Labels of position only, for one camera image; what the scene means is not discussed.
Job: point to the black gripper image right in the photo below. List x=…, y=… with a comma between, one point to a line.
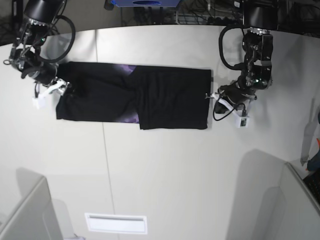
x=230, y=95

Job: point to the grey left desk partition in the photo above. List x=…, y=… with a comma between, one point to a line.
x=34, y=217

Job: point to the grey right desk partition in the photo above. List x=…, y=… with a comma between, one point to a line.
x=301, y=218

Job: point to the teal and orange object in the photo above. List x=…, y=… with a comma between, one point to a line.
x=314, y=163

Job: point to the black keyboard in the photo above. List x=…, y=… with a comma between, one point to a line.
x=313, y=184

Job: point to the blue box with oval hole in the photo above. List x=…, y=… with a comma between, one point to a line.
x=145, y=3

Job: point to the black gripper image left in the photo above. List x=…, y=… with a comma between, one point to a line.
x=45, y=74

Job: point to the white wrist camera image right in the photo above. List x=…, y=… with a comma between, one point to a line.
x=242, y=121

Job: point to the black graphic T-shirt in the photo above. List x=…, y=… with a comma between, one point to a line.
x=155, y=97

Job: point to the grey desk partition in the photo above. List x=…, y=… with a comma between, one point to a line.
x=34, y=217
x=301, y=218

